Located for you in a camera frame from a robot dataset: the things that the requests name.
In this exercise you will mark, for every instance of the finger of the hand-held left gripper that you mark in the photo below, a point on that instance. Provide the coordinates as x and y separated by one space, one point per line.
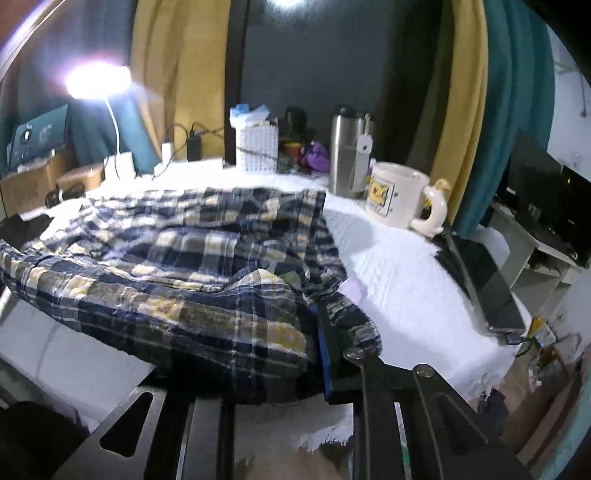
25 228

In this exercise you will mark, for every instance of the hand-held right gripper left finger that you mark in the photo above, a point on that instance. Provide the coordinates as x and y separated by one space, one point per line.
207 436

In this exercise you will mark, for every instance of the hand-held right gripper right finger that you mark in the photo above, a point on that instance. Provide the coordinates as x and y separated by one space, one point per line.
325 364

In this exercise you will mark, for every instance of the plaid pants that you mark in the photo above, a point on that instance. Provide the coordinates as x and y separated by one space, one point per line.
184 277

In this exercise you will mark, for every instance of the cardboard box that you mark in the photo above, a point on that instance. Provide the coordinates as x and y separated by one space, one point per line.
27 189

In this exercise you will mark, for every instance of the teal box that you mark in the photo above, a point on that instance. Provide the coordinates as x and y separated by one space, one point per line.
39 136

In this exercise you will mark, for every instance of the white desk lamp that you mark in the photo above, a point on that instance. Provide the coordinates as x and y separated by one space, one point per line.
121 166

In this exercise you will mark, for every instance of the teal curtain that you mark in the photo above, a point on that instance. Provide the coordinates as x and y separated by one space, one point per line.
92 134
517 92

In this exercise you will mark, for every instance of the white table cloth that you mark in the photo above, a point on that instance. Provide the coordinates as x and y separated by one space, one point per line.
401 277

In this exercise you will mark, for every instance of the white charger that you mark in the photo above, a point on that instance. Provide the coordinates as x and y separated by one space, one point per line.
166 152

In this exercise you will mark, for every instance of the black laptop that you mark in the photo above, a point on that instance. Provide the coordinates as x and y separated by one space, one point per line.
485 286

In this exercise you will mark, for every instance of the cream ceramic mug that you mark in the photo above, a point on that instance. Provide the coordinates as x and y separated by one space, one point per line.
392 198

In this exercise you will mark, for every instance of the black power adapter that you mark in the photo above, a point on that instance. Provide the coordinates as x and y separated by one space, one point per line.
194 146

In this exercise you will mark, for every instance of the purple cloth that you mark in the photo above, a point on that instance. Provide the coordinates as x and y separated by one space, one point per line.
316 157

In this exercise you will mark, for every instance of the steel tumbler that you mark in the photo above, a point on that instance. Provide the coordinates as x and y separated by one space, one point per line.
344 157

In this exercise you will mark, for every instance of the small red jar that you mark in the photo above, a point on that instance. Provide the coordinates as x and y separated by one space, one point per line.
293 151

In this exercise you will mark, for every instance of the white shelf unit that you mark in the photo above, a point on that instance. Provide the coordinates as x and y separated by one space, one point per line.
512 240

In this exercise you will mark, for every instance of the yellow curtain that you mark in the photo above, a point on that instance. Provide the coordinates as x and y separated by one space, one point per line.
184 69
466 115

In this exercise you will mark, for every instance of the white plastic basket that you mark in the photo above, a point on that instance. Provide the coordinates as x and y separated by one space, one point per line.
256 147

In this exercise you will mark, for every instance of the blue plastic bag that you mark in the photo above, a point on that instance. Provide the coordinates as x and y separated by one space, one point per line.
249 114

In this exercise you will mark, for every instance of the black monitor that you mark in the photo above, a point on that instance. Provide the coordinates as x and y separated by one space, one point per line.
549 207

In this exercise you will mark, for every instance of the black vertical post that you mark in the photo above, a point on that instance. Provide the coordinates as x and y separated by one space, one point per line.
236 69

